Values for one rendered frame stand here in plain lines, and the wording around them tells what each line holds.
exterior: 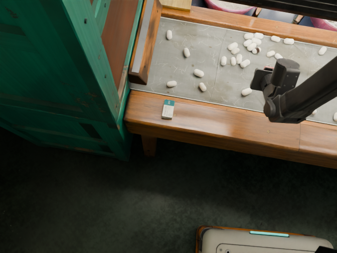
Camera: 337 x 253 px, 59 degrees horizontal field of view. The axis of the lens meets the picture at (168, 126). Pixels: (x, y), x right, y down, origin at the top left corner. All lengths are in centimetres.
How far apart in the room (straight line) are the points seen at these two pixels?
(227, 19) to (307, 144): 52
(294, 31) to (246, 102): 33
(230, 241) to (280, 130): 63
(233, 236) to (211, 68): 79
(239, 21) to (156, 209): 105
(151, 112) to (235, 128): 28
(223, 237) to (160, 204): 42
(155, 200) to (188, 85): 84
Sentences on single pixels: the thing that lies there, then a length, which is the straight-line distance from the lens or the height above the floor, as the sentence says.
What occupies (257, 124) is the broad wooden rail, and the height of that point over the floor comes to 76.
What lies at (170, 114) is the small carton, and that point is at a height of 79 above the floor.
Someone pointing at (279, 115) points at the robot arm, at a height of 105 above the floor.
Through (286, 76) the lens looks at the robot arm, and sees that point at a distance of 79.
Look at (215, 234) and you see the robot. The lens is 148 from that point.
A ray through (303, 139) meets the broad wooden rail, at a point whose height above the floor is 76.
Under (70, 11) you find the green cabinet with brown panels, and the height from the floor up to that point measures 137.
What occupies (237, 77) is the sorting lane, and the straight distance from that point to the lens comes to 111.
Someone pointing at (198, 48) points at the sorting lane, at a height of 74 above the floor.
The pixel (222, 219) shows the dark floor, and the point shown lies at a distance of 176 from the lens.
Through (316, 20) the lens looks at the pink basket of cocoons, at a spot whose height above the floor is 71.
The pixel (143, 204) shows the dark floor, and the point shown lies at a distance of 171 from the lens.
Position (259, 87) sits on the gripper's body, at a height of 90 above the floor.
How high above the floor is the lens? 171
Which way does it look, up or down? 75 degrees down
